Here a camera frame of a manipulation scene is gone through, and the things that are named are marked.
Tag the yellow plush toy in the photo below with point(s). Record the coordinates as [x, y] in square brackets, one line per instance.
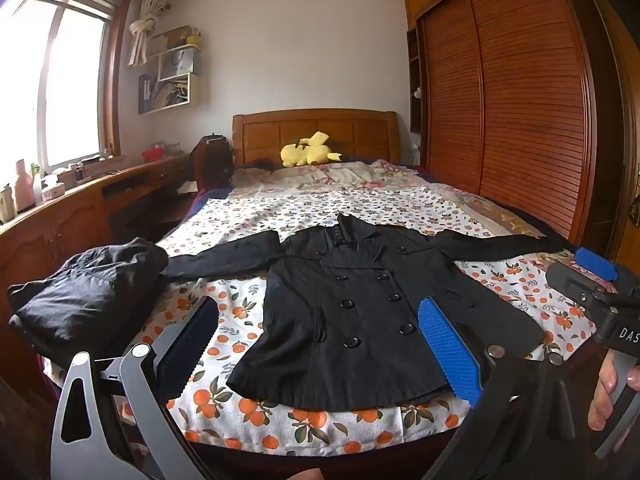
[305, 152]

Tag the person's left hand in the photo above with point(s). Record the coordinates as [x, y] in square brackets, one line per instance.
[300, 475]

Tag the knotted cream curtain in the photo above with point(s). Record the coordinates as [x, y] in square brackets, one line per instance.
[145, 30]

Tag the person's right hand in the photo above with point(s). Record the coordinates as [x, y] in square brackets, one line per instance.
[602, 405]

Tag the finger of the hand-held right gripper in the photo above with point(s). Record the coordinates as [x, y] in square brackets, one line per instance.
[596, 263]
[572, 282]

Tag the wood-framed window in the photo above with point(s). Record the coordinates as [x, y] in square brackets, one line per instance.
[75, 85]

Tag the wooden door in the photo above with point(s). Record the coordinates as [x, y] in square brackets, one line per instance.
[622, 110]

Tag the cream bottle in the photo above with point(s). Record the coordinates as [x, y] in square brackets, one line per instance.
[6, 205]

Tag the wooden bed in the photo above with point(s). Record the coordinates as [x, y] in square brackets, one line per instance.
[260, 135]

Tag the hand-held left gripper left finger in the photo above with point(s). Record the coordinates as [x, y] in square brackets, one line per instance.
[192, 340]

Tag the white tissue box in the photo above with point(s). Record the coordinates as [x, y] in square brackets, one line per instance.
[52, 191]

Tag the pile of folded black clothes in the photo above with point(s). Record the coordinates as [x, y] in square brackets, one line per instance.
[85, 300]

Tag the pink bottle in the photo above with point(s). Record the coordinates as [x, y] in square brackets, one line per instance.
[23, 190]

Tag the orange fruit print bedsheet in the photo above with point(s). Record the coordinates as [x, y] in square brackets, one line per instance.
[235, 310]

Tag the black double-breasted coat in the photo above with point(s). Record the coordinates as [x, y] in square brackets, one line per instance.
[340, 285]

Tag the white paper bag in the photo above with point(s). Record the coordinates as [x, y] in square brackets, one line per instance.
[177, 65]

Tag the floral quilt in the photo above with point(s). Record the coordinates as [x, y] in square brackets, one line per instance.
[320, 175]

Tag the dark backpack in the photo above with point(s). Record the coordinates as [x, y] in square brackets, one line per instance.
[210, 160]

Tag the white wall shelf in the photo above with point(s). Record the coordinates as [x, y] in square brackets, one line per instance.
[195, 90]

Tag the wooden desk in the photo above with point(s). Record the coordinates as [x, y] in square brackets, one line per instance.
[50, 230]

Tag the red bowl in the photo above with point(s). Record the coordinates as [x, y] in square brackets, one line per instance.
[153, 155]

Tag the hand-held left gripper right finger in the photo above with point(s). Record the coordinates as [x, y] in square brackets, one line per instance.
[447, 345]

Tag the wooden slatted wardrobe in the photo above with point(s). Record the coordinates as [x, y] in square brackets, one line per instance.
[525, 110]

